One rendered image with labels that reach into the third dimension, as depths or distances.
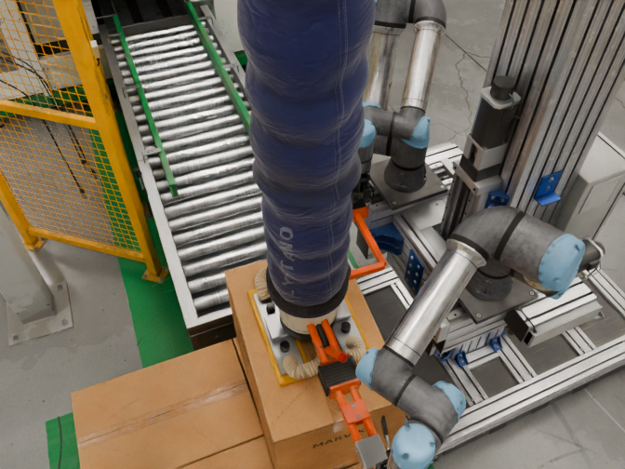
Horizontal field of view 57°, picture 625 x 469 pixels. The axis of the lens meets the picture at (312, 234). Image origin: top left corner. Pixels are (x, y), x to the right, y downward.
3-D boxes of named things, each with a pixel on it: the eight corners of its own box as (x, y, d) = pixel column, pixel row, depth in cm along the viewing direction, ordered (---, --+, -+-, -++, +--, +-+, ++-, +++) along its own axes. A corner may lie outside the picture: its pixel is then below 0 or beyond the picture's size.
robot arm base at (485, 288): (492, 254, 183) (499, 234, 175) (522, 290, 174) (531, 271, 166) (451, 270, 179) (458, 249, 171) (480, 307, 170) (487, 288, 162)
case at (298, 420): (235, 333, 220) (223, 270, 190) (334, 305, 228) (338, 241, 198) (279, 489, 183) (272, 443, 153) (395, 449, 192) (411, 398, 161)
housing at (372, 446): (352, 448, 142) (353, 442, 139) (378, 439, 144) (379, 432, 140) (364, 476, 138) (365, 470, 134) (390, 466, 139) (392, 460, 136)
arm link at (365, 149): (378, 117, 165) (373, 136, 159) (375, 147, 173) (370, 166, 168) (352, 113, 166) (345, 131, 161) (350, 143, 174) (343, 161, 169)
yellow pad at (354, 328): (303, 277, 188) (303, 268, 184) (332, 269, 190) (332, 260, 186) (341, 367, 167) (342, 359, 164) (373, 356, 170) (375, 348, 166)
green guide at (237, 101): (187, 13, 373) (185, 0, 367) (203, 10, 376) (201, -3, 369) (267, 172, 277) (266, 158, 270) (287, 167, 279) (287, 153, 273)
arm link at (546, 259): (531, 241, 166) (521, 205, 117) (581, 267, 160) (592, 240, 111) (510, 277, 167) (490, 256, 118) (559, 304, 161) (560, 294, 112)
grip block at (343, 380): (316, 372, 155) (316, 362, 151) (350, 361, 158) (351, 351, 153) (326, 400, 150) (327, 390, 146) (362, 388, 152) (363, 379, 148)
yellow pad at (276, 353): (246, 293, 184) (246, 285, 180) (276, 285, 186) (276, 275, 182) (279, 388, 163) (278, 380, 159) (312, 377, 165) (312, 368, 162)
